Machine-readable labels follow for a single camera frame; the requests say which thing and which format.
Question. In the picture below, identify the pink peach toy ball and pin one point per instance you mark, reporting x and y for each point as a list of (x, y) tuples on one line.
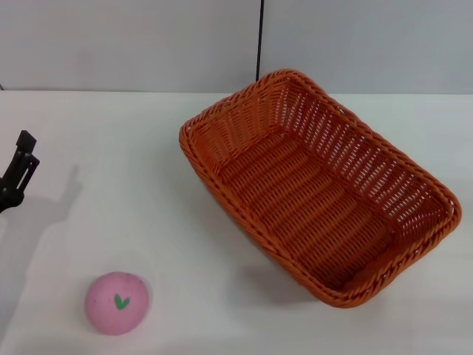
[(107, 310)]

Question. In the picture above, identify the orange woven plastic basket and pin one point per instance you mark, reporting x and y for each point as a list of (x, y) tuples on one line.
[(303, 199)]

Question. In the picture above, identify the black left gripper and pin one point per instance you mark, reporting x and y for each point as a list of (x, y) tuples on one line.
[(9, 201)]

